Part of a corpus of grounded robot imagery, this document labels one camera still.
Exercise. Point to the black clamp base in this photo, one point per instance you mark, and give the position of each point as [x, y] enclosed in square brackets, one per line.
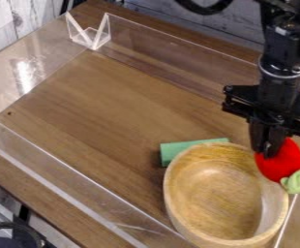
[22, 236]

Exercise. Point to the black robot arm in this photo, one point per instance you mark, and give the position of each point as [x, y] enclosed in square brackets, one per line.
[280, 21]

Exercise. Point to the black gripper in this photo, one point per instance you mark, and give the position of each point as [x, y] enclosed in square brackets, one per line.
[270, 106]

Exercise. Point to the clear acrylic front wall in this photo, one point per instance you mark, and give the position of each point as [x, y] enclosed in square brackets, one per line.
[95, 217]

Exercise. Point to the red felt strawberry toy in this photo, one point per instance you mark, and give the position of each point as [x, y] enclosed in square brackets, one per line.
[283, 167]

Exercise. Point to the wooden bowl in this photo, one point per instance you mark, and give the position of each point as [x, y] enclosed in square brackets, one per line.
[222, 204]

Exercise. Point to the clear acrylic corner bracket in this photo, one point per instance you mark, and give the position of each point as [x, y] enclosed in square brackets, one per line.
[90, 37]

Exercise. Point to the green rectangular block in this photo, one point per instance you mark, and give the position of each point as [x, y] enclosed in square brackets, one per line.
[171, 149]

